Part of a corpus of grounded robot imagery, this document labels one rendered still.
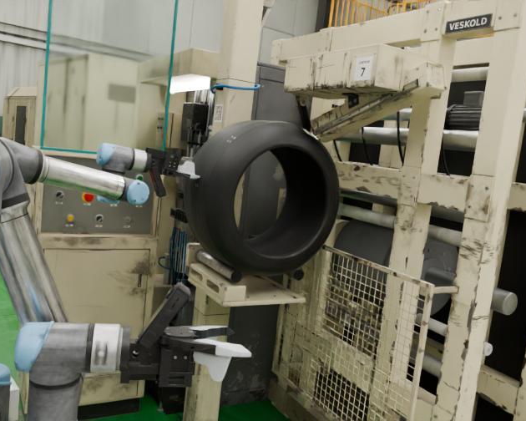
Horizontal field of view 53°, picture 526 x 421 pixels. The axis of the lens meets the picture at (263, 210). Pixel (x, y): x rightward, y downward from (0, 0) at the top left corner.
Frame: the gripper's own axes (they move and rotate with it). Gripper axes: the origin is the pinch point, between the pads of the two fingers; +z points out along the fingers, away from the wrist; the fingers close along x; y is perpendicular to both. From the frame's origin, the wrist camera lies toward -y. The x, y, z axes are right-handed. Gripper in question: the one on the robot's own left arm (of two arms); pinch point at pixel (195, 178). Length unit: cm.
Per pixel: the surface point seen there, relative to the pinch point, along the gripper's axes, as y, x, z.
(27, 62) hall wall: 116, 924, 12
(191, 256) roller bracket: -33.8, 25.6, 15.7
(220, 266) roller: -32.0, 1.6, 18.0
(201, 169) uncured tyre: 3.6, 0.4, 1.6
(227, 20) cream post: 67, 36, 15
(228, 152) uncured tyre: 11.3, -9.2, 6.2
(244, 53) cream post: 54, 29, 22
